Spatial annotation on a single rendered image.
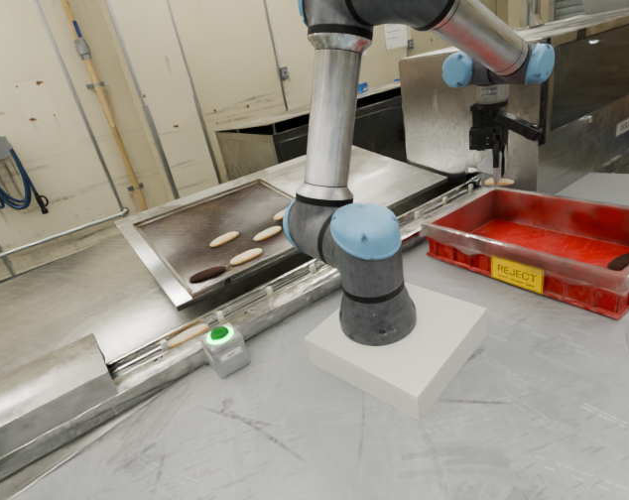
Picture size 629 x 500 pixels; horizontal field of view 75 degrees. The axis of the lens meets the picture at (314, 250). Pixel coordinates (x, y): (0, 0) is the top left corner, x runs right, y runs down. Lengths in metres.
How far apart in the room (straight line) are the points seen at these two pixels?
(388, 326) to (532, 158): 0.84
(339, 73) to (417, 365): 0.52
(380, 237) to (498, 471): 0.37
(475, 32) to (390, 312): 0.50
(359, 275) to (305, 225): 0.16
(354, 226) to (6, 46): 4.14
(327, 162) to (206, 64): 4.22
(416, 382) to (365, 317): 0.14
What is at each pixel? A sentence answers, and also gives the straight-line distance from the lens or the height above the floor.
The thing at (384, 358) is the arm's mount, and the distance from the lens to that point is 0.76.
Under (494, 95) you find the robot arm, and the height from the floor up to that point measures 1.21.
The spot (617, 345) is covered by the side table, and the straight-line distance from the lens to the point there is 0.92.
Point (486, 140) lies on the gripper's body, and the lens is 1.19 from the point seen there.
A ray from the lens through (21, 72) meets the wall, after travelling 4.58.
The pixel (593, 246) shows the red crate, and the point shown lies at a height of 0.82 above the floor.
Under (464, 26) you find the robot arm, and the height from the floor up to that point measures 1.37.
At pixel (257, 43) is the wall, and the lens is 5.23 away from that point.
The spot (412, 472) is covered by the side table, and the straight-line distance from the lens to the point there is 0.68.
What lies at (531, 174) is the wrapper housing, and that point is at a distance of 1.45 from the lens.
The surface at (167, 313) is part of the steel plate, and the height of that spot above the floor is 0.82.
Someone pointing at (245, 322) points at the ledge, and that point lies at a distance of 0.96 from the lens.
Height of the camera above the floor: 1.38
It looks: 25 degrees down
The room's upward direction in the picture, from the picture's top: 12 degrees counter-clockwise
